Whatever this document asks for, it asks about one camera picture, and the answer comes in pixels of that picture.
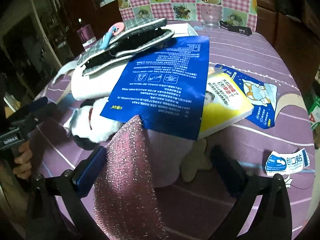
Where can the white paper towel roll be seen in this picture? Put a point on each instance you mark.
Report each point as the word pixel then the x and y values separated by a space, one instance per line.
pixel 100 82

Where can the left hand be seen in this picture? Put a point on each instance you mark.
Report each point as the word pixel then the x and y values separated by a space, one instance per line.
pixel 23 161

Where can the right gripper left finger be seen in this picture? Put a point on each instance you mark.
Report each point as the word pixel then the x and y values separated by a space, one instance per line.
pixel 75 185

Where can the plaid fabric pouch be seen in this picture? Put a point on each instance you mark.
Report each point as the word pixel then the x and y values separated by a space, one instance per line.
pixel 138 36

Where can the black clip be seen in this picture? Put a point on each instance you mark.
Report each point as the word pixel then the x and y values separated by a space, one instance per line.
pixel 236 29

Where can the small bandage packet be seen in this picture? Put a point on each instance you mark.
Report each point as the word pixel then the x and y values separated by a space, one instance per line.
pixel 286 164

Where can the white black plush toy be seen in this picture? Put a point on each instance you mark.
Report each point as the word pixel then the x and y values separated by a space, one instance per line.
pixel 89 128

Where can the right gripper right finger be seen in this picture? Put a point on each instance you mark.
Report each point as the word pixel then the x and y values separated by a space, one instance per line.
pixel 273 219

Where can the blue printed sachet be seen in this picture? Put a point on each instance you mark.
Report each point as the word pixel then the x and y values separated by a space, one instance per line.
pixel 165 87

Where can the clear glass cup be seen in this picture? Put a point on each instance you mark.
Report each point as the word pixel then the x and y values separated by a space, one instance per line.
pixel 211 16

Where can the purple patterned tablecloth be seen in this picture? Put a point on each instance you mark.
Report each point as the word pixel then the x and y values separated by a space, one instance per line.
pixel 194 210

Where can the blue cartoon sachet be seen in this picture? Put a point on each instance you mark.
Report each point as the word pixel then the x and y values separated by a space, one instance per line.
pixel 263 96

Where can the yellow tissue pack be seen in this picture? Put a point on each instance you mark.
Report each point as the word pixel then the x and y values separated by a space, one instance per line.
pixel 224 103

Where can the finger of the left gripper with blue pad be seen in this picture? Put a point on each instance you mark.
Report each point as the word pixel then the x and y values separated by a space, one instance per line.
pixel 30 108

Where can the pink glitter sponge cloth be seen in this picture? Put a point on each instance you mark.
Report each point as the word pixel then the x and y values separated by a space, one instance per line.
pixel 125 204

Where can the white shallow box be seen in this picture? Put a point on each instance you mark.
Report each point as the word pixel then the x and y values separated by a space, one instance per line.
pixel 181 29

